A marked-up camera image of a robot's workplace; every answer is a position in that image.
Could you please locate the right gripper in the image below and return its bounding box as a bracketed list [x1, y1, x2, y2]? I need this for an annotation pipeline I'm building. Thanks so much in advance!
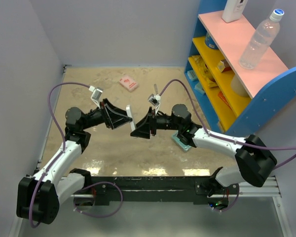
[131, 107, 182, 139]

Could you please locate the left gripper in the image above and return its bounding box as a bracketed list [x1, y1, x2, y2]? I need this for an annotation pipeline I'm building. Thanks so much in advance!
[81, 99, 132, 130]

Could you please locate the white remote control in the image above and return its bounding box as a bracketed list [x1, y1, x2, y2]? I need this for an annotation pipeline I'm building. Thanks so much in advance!
[126, 105, 136, 131]

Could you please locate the clear-handled screwdriver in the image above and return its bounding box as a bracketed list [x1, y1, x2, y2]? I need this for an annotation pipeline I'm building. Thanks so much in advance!
[153, 84, 159, 95]

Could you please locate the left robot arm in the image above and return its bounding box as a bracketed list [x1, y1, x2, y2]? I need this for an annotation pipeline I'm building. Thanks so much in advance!
[16, 99, 135, 224]

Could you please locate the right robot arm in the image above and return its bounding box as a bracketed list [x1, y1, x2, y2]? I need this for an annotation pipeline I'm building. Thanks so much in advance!
[102, 102, 277, 196]

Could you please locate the white Kamenoko sponge pack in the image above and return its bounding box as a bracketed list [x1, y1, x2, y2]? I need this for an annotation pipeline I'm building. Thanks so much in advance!
[119, 75, 139, 92]

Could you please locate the teal Kamenoko sponge pack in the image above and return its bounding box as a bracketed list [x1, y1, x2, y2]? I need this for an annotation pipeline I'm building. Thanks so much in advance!
[172, 132, 193, 152]

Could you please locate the teal sponge pack on shelf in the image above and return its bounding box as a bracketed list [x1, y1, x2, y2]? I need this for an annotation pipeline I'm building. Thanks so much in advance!
[187, 70, 198, 81]

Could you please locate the yellow snack bag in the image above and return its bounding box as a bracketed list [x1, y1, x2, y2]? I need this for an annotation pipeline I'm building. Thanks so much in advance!
[192, 55, 218, 88]

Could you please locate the orange box on shelf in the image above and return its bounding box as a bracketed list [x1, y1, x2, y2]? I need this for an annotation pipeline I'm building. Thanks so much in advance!
[218, 91, 232, 109]

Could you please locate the blue shelf unit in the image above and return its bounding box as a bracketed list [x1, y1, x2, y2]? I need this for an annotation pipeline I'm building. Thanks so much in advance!
[185, 0, 296, 137]

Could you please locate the small orange white box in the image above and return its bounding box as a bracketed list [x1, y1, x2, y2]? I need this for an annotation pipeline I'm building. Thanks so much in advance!
[217, 59, 232, 73]

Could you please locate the beige cylinder on shelf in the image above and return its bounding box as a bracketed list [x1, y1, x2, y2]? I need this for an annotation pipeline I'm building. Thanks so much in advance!
[230, 75, 249, 97]

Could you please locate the blue can on shelf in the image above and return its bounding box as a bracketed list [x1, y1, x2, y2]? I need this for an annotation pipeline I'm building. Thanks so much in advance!
[204, 32, 219, 50]

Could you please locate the clear water bottle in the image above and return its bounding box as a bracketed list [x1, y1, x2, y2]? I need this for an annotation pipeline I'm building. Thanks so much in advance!
[239, 8, 285, 70]

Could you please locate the white dispenser bottle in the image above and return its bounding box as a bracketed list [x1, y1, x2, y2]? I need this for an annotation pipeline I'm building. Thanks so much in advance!
[222, 0, 248, 23]

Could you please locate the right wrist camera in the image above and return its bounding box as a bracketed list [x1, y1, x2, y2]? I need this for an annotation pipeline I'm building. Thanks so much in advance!
[148, 94, 161, 114]

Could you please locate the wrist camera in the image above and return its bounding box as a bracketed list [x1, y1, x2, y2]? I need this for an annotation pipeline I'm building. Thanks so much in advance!
[148, 94, 161, 114]
[89, 86, 104, 108]

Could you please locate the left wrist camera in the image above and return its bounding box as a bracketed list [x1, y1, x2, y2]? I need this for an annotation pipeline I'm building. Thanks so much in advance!
[89, 86, 104, 108]

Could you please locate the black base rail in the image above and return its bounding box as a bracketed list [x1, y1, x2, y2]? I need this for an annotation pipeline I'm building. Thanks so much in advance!
[76, 176, 239, 206]

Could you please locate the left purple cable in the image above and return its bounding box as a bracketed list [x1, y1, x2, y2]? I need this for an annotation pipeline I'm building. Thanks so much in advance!
[29, 82, 94, 228]

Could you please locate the purple cable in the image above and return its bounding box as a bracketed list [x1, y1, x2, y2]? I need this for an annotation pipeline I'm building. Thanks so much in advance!
[159, 79, 296, 171]
[29, 82, 94, 228]

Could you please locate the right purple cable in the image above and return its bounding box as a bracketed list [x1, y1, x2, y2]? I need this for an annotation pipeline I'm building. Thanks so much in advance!
[159, 79, 296, 171]

